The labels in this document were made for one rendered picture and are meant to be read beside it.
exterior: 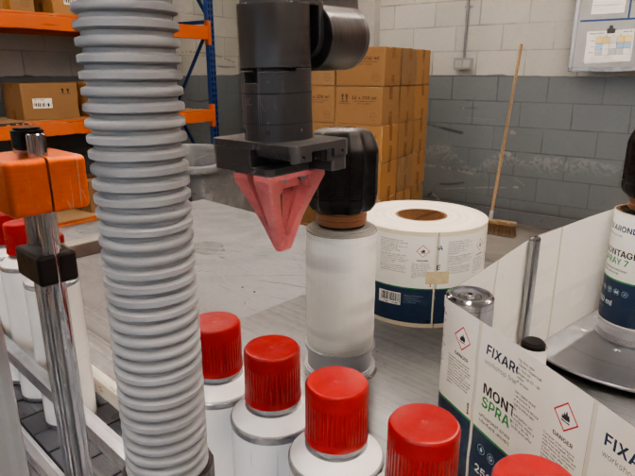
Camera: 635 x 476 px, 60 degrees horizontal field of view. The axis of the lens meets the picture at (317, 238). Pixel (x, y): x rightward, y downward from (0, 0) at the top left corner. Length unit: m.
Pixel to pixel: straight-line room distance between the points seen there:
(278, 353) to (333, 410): 0.05
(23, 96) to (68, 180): 4.03
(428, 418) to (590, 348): 0.56
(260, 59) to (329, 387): 0.26
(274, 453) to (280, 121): 0.24
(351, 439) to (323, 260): 0.35
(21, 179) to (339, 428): 0.20
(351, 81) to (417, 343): 3.14
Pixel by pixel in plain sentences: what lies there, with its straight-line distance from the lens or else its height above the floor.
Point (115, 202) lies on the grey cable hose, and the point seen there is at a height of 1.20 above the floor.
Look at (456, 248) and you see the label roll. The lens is 0.80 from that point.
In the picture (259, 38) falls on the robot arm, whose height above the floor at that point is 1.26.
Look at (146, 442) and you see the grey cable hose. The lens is 0.22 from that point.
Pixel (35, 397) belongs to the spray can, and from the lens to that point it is 0.72.
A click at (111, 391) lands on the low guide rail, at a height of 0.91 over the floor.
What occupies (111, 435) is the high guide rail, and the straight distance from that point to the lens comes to 0.49.
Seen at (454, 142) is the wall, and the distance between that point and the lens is 5.08.
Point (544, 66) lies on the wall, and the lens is 4.81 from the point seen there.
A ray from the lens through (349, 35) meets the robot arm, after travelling 0.50.
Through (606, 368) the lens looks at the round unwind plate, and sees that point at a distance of 0.77.
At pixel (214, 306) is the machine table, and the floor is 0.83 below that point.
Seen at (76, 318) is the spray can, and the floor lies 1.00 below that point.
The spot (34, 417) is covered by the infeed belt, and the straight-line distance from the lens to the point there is 0.69.
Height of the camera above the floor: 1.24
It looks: 17 degrees down
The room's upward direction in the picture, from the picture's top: straight up
